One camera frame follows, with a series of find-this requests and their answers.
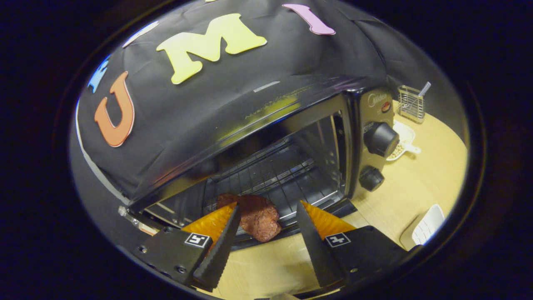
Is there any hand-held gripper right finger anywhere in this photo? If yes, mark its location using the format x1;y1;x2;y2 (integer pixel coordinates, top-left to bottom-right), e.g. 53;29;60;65
296;200;421;288

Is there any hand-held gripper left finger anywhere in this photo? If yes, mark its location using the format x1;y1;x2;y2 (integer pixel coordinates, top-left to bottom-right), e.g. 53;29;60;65
135;203;242;292

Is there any brown cooked meat piece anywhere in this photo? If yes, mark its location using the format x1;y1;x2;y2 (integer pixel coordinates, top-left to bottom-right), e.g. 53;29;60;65
217;193;282;243

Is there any black toaster oven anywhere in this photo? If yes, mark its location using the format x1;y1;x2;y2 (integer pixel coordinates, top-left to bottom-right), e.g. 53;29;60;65
125;77;401;251

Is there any white rectangular tray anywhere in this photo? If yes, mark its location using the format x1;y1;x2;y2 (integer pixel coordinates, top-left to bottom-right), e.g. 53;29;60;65
400;204;445;250

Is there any white divided dish with beans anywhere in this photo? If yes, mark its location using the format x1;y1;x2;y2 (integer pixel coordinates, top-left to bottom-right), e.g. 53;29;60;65
385;121;422;162

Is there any black backdrop cloth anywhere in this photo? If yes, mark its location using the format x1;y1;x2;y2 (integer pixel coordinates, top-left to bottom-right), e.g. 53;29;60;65
70;0;468;250

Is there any wire mesh utensil holder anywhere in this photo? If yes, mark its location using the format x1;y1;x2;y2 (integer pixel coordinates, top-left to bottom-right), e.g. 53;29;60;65
397;85;426;124

